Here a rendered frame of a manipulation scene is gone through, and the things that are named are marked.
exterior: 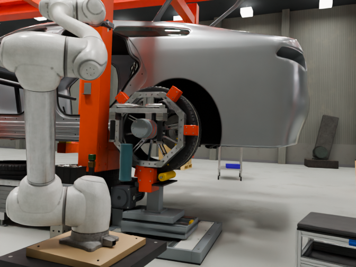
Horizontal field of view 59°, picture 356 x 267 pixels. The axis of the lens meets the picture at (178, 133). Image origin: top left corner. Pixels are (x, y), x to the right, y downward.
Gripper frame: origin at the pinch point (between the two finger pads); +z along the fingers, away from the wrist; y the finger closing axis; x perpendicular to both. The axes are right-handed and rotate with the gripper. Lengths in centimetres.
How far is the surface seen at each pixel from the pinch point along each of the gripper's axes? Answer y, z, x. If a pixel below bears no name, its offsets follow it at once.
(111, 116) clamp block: 11, 25, -51
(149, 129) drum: 36, 20, -59
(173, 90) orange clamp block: 53, 27, -32
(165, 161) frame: 48, 25, -82
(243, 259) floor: 99, -6, -143
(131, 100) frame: 25, 43, -40
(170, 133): 63, 78, -66
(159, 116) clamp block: 40, 8, -50
